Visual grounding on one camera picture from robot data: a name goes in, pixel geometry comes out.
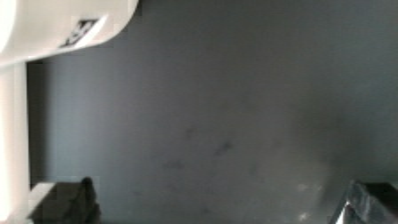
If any white lamp shade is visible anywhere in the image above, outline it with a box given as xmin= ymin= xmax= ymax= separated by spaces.
xmin=0 ymin=0 xmax=139 ymax=67

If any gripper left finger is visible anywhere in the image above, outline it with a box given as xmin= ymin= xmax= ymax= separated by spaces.
xmin=27 ymin=177 xmax=101 ymax=224

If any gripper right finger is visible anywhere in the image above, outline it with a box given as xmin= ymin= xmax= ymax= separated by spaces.
xmin=334 ymin=181 xmax=398 ymax=224

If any white U-shaped fence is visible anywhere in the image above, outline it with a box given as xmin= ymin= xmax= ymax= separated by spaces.
xmin=0 ymin=63 xmax=30 ymax=224

